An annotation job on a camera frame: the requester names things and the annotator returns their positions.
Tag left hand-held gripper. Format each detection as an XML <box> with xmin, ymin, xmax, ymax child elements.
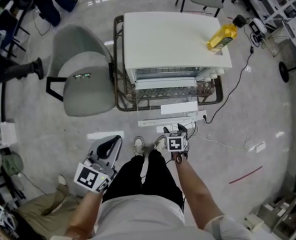
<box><xmin>73</xmin><ymin>134</ymin><xmax>124</xmax><ymax>194</ymax></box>

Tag white rack with black cases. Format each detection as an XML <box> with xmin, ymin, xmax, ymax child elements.
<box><xmin>252</xmin><ymin>0</ymin><xmax>296</xmax><ymax>30</ymax></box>

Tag blue chair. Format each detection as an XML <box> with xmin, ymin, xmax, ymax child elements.
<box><xmin>0</xmin><ymin>8</ymin><xmax>31</xmax><ymax>59</ymax></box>

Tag person's left shoe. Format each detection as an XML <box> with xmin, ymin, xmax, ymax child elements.
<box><xmin>132</xmin><ymin>136</ymin><xmax>146</xmax><ymax>157</ymax></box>

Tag green bag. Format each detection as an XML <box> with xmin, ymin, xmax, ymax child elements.
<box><xmin>1</xmin><ymin>152</ymin><xmax>25</xmax><ymax>177</ymax></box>

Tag person's white shirt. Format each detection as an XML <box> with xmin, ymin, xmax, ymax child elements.
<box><xmin>50</xmin><ymin>193</ymin><xmax>254</xmax><ymax>240</ymax></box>

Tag cardboard boxes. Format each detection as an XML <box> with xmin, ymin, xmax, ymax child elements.
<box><xmin>245</xmin><ymin>188</ymin><xmax>296</xmax><ymax>240</ymax></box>

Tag white round side table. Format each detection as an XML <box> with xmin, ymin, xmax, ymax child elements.
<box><xmin>267</xmin><ymin>17</ymin><xmax>296</xmax><ymax>58</ymax></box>

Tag person's right forearm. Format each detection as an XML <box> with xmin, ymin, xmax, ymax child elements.
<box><xmin>175</xmin><ymin>156</ymin><xmax>227</xmax><ymax>231</ymax></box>

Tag white oven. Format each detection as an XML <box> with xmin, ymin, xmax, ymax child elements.
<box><xmin>122</xmin><ymin>11</ymin><xmax>233</xmax><ymax>91</ymax></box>

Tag yellow oil bottle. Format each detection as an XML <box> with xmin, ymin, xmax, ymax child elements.
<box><xmin>206</xmin><ymin>14</ymin><xmax>248</xmax><ymax>53</ymax></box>

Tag red stick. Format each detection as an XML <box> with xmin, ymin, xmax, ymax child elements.
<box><xmin>228</xmin><ymin>165</ymin><xmax>264</xmax><ymax>185</ymax></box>

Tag white portable power station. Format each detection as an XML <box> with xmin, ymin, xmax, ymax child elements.
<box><xmin>247</xmin><ymin>17</ymin><xmax>268</xmax><ymax>37</ymax></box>

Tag wicker glass-top table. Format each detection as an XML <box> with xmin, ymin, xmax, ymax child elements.
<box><xmin>112</xmin><ymin>15</ymin><xmax>224</xmax><ymax>112</ymax></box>

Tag white box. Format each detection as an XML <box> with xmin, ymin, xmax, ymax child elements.
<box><xmin>0</xmin><ymin>121</ymin><xmax>18</xmax><ymax>146</ymax></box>

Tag black power cable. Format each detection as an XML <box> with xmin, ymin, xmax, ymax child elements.
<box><xmin>202</xmin><ymin>32</ymin><xmax>256</xmax><ymax>124</ymax></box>

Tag person's left forearm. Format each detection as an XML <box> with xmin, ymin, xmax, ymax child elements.
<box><xmin>64</xmin><ymin>190</ymin><xmax>105</xmax><ymax>240</ymax></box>

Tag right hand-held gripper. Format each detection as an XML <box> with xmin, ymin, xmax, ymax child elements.
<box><xmin>162</xmin><ymin>123</ymin><xmax>190</xmax><ymax>164</ymax></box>

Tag person's shoe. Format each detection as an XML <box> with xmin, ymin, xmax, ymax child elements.
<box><xmin>153</xmin><ymin>134</ymin><xmax>167</xmax><ymax>153</ymax></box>
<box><xmin>132</xmin><ymin>136</ymin><xmax>146</xmax><ymax>157</ymax></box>

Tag person's right shoe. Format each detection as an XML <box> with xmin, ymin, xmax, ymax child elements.
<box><xmin>153</xmin><ymin>134</ymin><xmax>167</xmax><ymax>153</ymax></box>

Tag eyeglasses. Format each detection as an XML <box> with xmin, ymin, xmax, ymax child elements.
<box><xmin>72</xmin><ymin>72</ymin><xmax>92</xmax><ymax>81</ymax></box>

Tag black floor fan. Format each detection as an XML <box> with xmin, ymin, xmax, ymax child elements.
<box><xmin>278</xmin><ymin>43</ymin><xmax>296</xmax><ymax>84</ymax></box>

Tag person's black trousers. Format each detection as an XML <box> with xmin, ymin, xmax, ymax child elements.
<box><xmin>101</xmin><ymin>148</ymin><xmax>184</xmax><ymax>210</ymax></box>

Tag white glass oven door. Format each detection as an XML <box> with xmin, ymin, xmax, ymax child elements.
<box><xmin>134</xmin><ymin>79</ymin><xmax>201</xmax><ymax>133</ymax></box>

